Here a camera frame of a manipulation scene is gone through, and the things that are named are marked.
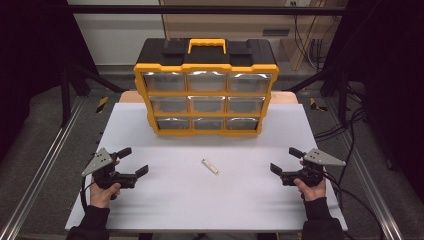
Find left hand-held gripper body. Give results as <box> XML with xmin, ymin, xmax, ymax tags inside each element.
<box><xmin>81</xmin><ymin>147</ymin><xmax>138</xmax><ymax>191</ymax></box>

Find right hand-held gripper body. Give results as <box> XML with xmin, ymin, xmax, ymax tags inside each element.
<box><xmin>280</xmin><ymin>147</ymin><xmax>347</xmax><ymax>188</ymax></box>

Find small white bar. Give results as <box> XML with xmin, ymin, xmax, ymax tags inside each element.
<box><xmin>200</xmin><ymin>158</ymin><xmax>221</xmax><ymax>176</ymax></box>

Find clear plastic drawer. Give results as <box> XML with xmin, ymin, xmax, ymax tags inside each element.
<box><xmin>229</xmin><ymin>72</ymin><xmax>273</xmax><ymax>95</ymax></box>

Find yellow black drawer organizer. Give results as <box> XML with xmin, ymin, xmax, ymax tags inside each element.
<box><xmin>133</xmin><ymin>37</ymin><xmax>280</xmax><ymax>137</ymax></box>

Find person's right hand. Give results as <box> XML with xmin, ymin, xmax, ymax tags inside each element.
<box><xmin>293</xmin><ymin>178</ymin><xmax>328</xmax><ymax>202</ymax></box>

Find person's left hand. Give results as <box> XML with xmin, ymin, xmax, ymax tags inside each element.
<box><xmin>89</xmin><ymin>181</ymin><xmax>122</xmax><ymax>210</ymax></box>

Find yellow black floor tape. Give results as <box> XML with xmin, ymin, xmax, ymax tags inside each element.
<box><xmin>309</xmin><ymin>97</ymin><xmax>328</xmax><ymax>113</ymax></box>
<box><xmin>95</xmin><ymin>96</ymin><xmax>110</xmax><ymax>114</ymax></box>

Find black metal stand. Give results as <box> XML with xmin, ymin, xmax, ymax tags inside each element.
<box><xmin>285</xmin><ymin>65</ymin><xmax>352</xmax><ymax>125</ymax></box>
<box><xmin>60</xmin><ymin>62</ymin><xmax>126</xmax><ymax>128</ymax></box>

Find set of clear organizer drawers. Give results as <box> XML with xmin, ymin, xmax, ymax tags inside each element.
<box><xmin>142</xmin><ymin>70</ymin><xmax>268</xmax><ymax>132</ymax></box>

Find black curtain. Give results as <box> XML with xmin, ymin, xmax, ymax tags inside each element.
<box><xmin>0</xmin><ymin>0</ymin><xmax>98</xmax><ymax>164</ymax></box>
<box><xmin>328</xmin><ymin>0</ymin><xmax>424</xmax><ymax>201</ymax></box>

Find bundle of black floor cables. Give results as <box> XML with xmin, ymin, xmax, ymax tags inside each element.
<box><xmin>313</xmin><ymin>106</ymin><xmax>368</xmax><ymax>143</ymax></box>

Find right hand-held gripper cable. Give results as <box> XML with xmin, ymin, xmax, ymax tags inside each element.
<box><xmin>322</xmin><ymin>172</ymin><xmax>349</xmax><ymax>221</ymax></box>

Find hand-held gripper cable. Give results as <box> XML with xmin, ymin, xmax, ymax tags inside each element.
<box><xmin>79</xmin><ymin>175</ymin><xmax>98</xmax><ymax>212</ymax></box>
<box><xmin>322</xmin><ymin>172</ymin><xmax>349</xmax><ymax>221</ymax></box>

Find left hand-held gripper cable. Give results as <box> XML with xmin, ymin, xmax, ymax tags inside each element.
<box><xmin>79</xmin><ymin>175</ymin><xmax>98</xmax><ymax>212</ymax></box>

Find aluminium frame rail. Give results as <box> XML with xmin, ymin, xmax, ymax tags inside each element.
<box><xmin>326</xmin><ymin>99</ymin><xmax>405</xmax><ymax>240</ymax></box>
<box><xmin>0</xmin><ymin>96</ymin><xmax>85</xmax><ymax>240</ymax></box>

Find long black floor cable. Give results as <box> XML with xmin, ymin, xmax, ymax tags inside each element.
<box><xmin>334</xmin><ymin>126</ymin><xmax>388</xmax><ymax>240</ymax></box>

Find hanging black wall cables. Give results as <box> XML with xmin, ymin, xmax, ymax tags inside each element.
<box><xmin>292</xmin><ymin>13</ymin><xmax>329</xmax><ymax>71</ymax></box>

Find yellow carry handle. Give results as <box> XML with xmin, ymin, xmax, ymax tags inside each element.
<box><xmin>187</xmin><ymin>38</ymin><xmax>228</xmax><ymax>55</ymax></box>

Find black horizontal frame bar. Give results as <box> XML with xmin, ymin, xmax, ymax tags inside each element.
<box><xmin>66</xmin><ymin>4</ymin><xmax>348</xmax><ymax>16</ymax></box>

